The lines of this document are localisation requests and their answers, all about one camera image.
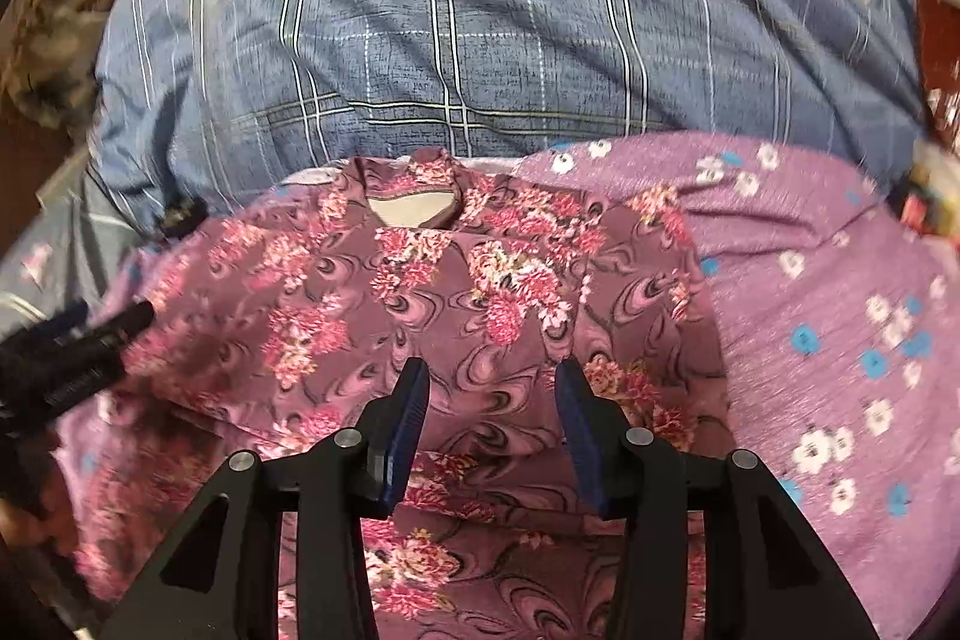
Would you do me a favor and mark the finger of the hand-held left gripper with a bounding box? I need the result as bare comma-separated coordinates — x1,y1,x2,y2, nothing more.
22,301,92,345
79,299,156,348

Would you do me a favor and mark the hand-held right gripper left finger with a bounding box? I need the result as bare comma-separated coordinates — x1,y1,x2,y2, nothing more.
97,356,432,640

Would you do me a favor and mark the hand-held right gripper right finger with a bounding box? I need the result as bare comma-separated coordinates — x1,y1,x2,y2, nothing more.
555,359,893,640

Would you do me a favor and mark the pink floral garment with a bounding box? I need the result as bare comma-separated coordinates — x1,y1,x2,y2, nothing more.
71,149,740,640

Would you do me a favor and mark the grey-blue star-print sheet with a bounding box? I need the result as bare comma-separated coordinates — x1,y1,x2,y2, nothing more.
0,160,166,341

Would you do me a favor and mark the purple floral bed sheet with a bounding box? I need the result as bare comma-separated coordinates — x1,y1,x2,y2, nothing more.
52,131,960,640

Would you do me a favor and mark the beige leaf-print ruffled cloth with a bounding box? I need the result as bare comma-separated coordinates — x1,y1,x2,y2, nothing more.
0,0,132,124

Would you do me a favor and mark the blue plaid quilt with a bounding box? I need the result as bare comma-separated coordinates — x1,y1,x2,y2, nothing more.
86,0,931,229

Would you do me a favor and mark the red object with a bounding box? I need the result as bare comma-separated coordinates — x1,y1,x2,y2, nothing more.
913,0,960,154

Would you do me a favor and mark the brown padded bed frame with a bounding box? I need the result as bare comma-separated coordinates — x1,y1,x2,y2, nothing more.
0,104,91,202

